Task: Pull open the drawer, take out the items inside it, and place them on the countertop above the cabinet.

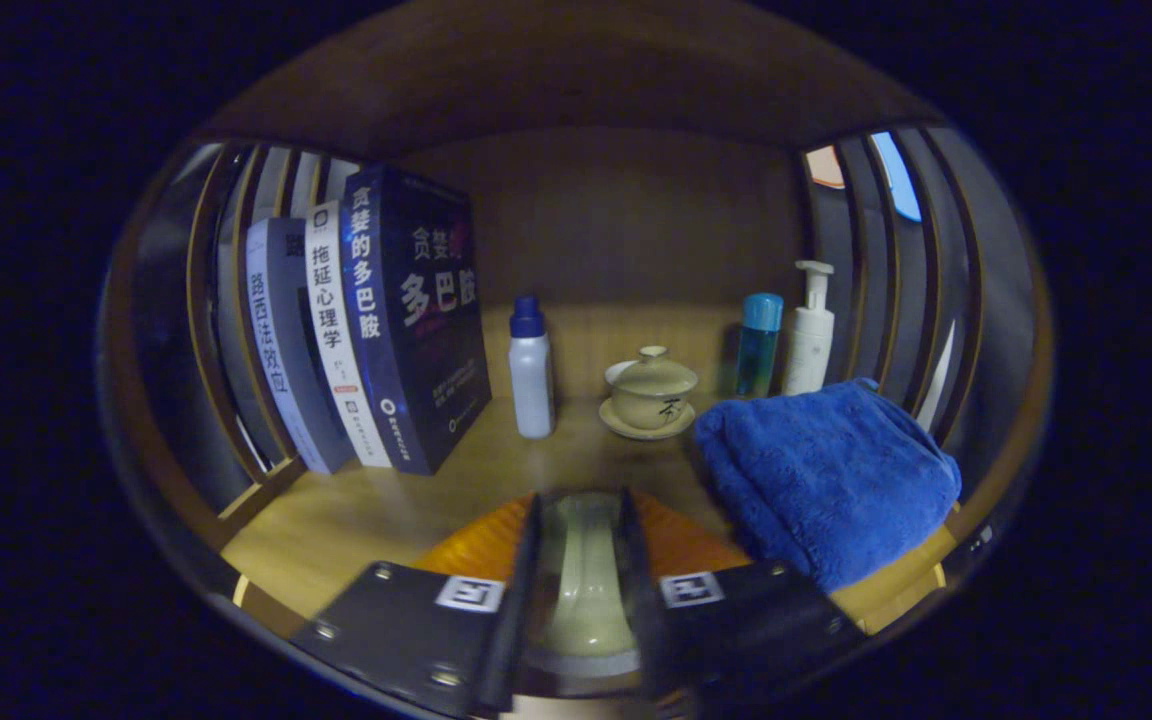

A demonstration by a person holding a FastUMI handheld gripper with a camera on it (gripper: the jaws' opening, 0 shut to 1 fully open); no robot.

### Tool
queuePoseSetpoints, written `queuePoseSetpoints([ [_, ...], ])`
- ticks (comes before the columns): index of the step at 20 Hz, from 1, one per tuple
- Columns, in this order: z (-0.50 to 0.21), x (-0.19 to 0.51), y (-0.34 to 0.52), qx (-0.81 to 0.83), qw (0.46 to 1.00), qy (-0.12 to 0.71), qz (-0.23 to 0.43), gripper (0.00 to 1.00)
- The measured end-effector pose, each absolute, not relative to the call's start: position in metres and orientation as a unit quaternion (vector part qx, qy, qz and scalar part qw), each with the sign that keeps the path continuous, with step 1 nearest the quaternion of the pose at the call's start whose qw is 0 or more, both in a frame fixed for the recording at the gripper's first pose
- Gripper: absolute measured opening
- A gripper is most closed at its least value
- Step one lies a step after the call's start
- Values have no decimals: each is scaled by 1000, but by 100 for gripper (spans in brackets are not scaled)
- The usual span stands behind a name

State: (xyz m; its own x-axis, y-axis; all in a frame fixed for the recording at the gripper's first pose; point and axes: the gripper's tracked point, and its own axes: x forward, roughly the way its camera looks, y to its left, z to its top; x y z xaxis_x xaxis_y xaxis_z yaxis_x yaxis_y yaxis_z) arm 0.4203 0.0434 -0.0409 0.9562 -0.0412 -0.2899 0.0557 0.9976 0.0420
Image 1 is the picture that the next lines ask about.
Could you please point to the blue towel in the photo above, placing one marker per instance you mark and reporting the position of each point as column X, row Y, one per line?
column 826, row 480

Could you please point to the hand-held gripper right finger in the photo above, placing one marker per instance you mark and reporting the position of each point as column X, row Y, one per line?
column 746, row 625

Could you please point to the white book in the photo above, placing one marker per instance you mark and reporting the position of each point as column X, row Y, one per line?
column 341, row 330

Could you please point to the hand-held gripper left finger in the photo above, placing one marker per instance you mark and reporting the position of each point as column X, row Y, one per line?
column 406, row 625

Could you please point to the beige lidded tea cup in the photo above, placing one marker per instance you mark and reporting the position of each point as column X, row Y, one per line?
column 651, row 395

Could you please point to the white pump bottle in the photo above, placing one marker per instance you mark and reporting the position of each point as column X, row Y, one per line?
column 811, row 335

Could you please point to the pale green ceramic holder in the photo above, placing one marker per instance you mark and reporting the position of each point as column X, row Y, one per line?
column 586, row 570

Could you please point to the dark navy book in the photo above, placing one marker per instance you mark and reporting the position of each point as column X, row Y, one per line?
column 416, row 310

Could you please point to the wooden countertop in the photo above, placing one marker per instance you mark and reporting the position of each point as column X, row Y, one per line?
column 386, row 510

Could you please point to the wooden cabinet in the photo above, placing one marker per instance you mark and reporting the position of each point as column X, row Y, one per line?
column 616, row 220

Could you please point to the white bottle with blue cap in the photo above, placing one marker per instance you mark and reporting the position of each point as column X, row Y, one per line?
column 532, row 380

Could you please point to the teal bottle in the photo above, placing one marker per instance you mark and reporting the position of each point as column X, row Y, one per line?
column 759, row 345

